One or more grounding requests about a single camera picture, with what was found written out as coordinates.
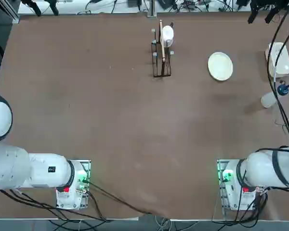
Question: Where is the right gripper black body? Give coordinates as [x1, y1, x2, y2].
[251, 0, 289, 10]

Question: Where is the transparent sauce bottle blue cap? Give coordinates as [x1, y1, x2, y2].
[260, 81, 289, 109]

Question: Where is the white round plate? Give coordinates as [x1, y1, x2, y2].
[208, 51, 234, 82]

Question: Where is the white box with wooden base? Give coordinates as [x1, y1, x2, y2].
[264, 42, 289, 78]

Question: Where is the black electronic device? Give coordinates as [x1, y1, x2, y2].
[158, 0, 177, 10]

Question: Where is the white mug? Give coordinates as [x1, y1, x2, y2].
[159, 25, 175, 48]

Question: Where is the light wooden rod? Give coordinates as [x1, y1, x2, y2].
[158, 19, 167, 62]

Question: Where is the aluminium profile rail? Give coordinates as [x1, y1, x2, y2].
[0, 0, 20, 24]

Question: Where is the aluminium post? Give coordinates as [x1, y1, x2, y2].
[147, 0, 158, 18]

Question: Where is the black cable with white label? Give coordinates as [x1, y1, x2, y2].
[266, 0, 289, 146]

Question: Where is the black wire dish rack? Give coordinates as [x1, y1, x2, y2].
[149, 23, 175, 78]

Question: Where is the black cable under arm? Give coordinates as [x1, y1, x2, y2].
[0, 189, 114, 222]

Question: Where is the black cable across table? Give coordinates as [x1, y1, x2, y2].
[83, 179, 171, 217]

